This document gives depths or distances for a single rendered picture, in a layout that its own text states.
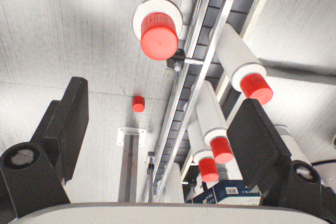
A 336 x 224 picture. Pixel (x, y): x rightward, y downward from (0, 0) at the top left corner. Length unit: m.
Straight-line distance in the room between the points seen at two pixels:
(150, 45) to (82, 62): 0.39
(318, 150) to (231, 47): 0.61
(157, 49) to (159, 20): 0.02
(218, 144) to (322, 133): 0.50
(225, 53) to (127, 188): 0.41
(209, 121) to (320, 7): 0.36
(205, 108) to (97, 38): 0.28
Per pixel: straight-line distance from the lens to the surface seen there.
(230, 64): 0.35
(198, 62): 0.40
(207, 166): 0.44
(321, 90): 0.69
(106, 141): 0.75
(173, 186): 0.70
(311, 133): 0.82
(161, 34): 0.19
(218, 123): 0.41
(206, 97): 0.47
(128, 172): 0.63
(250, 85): 0.31
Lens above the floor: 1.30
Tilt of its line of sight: 50 degrees down
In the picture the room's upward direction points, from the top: 173 degrees clockwise
